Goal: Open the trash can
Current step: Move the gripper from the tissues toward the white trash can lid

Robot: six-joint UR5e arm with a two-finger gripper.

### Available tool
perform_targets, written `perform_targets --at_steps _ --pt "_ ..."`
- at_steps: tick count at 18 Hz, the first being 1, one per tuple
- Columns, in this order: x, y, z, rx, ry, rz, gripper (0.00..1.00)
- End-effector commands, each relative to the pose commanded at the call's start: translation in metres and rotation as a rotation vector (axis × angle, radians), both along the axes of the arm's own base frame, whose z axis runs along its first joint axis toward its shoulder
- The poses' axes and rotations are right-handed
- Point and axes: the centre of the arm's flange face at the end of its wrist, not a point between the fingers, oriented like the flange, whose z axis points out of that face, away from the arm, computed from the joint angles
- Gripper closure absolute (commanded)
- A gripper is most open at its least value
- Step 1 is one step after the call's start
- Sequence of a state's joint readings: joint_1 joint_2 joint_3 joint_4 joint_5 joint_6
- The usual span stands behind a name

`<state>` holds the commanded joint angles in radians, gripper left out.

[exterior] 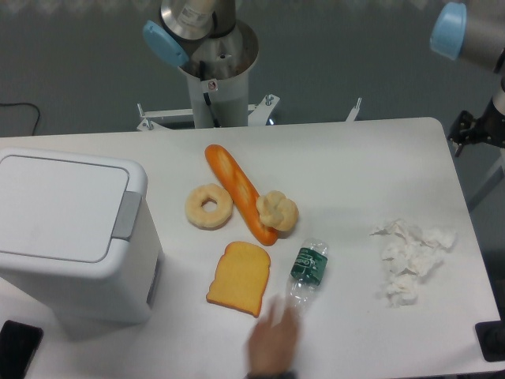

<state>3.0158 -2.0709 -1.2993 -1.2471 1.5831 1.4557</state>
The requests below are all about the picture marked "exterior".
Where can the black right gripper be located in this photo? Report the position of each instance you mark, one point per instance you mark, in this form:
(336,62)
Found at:
(488,128)

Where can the black smartphone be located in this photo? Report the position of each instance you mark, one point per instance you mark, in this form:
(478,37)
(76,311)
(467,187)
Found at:
(19,344)

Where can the pale ring donut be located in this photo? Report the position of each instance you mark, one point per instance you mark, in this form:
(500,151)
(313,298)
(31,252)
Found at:
(208,206)

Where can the orange baguette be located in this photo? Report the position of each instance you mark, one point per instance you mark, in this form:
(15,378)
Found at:
(242,191)

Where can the pale knotted bread roll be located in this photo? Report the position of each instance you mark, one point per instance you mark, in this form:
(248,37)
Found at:
(277,211)

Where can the clear plastic bottle green label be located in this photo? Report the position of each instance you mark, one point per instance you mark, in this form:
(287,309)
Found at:
(306,275)

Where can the silver robot arm blue cap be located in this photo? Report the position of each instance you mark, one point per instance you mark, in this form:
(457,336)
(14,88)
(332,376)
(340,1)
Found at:
(203,38)

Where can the toast bread slice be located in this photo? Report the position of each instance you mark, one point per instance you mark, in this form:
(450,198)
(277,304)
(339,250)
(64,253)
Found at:
(241,278)

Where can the dark sleeve forearm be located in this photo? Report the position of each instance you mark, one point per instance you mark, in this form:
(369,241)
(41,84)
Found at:
(280,375)

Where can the blurred human hand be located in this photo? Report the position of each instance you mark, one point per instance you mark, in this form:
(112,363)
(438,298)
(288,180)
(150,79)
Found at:
(272,344)

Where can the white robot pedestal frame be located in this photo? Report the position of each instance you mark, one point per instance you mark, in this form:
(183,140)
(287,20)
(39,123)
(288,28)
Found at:
(215,103)

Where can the black device at table edge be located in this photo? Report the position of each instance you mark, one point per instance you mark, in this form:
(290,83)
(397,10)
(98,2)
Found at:
(490,336)

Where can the white table leg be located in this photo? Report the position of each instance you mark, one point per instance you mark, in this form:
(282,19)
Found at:
(492,178)

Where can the white push-button trash can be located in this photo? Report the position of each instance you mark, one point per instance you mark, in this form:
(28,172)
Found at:
(77,234)

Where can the crumpled white tissue paper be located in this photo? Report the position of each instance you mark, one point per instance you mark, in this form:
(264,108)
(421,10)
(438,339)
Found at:
(410,256)

